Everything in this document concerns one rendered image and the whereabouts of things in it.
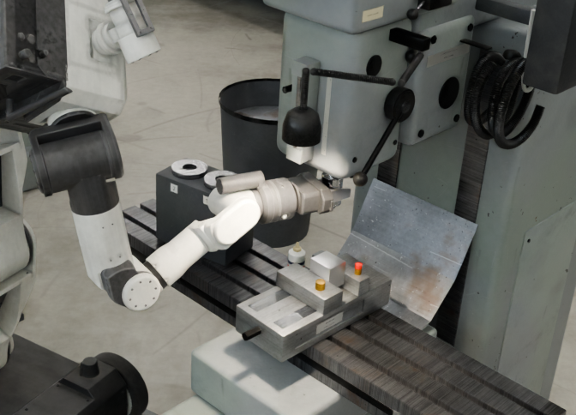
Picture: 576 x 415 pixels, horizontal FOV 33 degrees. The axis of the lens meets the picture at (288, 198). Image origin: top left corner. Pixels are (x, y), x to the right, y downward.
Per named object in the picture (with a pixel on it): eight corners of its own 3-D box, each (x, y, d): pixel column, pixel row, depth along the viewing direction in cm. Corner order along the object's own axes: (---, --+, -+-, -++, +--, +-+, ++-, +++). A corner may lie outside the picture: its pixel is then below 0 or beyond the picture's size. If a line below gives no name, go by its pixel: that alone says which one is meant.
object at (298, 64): (300, 165, 191) (307, 65, 181) (285, 158, 193) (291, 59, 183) (313, 159, 194) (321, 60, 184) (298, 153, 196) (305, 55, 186)
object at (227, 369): (296, 468, 203) (299, 424, 198) (187, 389, 224) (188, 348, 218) (434, 369, 236) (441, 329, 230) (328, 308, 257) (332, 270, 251)
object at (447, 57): (411, 150, 200) (427, 30, 188) (324, 114, 214) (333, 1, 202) (463, 127, 212) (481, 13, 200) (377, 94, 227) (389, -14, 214)
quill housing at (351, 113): (343, 187, 190) (358, 32, 175) (269, 152, 202) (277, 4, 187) (402, 160, 202) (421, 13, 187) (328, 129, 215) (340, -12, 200)
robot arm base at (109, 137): (45, 212, 174) (37, 180, 164) (29, 154, 179) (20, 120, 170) (126, 191, 178) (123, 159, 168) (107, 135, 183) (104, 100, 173)
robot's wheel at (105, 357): (81, 408, 263) (77, 350, 254) (93, 398, 267) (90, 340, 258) (138, 436, 255) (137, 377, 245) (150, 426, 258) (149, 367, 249)
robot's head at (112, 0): (115, 49, 173) (132, 39, 167) (94, 4, 172) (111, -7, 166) (143, 37, 177) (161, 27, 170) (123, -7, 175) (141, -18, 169)
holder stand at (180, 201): (225, 267, 234) (227, 195, 225) (155, 238, 244) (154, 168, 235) (253, 247, 243) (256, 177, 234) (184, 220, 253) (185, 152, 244)
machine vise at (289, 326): (281, 363, 202) (284, 321, 197) (234, 330, 212) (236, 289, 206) (389, 303, 224) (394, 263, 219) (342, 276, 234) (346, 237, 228)
